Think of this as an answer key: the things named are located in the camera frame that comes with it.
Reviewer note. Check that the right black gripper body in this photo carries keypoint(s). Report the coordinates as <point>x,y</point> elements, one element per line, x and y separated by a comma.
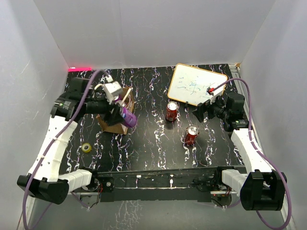
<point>219,109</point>

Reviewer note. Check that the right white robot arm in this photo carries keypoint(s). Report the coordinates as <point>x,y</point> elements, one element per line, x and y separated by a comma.
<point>262,188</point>

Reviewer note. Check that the red soda can front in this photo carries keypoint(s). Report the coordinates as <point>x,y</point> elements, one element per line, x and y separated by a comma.
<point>191,134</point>

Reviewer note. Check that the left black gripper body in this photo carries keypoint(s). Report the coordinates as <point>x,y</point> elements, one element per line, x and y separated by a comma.
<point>101,108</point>

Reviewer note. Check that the small whiteboard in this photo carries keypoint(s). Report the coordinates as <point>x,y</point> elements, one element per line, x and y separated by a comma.
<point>189,84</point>

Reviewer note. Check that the yellow tape roll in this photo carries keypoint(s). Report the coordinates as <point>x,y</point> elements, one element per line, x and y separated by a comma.
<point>86,147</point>

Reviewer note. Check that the pink marker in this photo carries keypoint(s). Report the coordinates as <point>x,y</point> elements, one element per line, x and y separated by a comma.
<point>74,69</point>

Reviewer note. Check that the brown canvas tote bag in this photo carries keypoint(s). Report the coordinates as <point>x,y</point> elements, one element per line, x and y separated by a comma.
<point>125,102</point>

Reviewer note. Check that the red soda can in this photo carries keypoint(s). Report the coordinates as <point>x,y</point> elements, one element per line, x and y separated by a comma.
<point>171,111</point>
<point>191,134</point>

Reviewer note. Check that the purple soda can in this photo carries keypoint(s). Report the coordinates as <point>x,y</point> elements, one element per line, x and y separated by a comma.
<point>121,103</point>
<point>129,118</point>

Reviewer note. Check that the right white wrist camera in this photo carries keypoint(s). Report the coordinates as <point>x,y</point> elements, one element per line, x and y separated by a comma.
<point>215,90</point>

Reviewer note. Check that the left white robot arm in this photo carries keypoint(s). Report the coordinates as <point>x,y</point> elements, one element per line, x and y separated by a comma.
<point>43,180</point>

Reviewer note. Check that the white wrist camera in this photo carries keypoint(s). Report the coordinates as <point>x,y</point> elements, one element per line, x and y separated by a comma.
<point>215,90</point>
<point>111,90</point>

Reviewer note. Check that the purple soda can front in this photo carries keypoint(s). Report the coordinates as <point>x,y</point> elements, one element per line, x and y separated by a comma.
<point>129,118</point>

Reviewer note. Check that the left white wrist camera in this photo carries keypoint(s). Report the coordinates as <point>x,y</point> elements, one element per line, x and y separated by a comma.
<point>111,90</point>

